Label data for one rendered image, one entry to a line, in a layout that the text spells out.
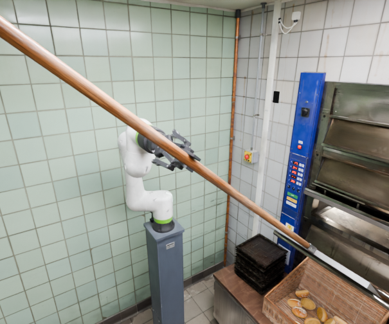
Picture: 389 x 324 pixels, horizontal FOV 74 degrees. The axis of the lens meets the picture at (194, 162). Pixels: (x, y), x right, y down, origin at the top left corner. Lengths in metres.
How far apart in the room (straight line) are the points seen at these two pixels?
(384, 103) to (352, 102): 0.16
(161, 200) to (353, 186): 1.17
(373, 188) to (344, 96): 0.56
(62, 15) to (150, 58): 0.57
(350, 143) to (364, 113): 0.18
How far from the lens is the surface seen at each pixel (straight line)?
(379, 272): 2.02
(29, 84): 1.80
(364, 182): 1.83
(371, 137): 1.76
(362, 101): 1.77
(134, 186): 1.58
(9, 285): 2.30
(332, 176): 1.90
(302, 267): 2.23
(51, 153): 1.87
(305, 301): 2.21
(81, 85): 0.58
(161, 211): 1.63
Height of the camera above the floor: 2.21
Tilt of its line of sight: 21 degrees down
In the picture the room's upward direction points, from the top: straight up
